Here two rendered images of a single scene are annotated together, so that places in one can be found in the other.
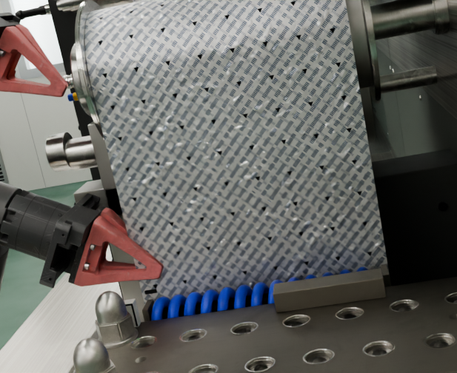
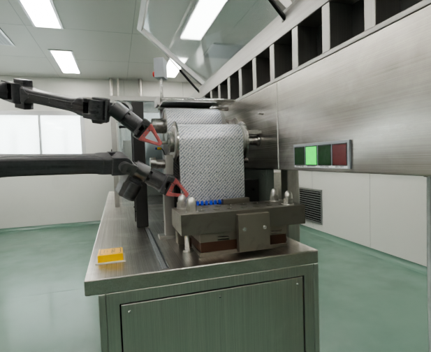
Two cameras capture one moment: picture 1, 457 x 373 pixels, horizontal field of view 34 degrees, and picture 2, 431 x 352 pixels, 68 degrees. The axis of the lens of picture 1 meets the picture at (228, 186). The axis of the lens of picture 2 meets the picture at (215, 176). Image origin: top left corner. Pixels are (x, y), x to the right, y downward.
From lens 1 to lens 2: 0.60 m
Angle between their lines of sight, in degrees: 28
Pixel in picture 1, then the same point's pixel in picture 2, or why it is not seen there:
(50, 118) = (5, 195)
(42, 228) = (160, 177)
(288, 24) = (229, 135)
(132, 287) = (167, 205)
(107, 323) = (182, 202)
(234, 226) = (209, 184)
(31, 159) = not seen: outside the picture
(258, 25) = (222, 134)
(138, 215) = (184, 178)
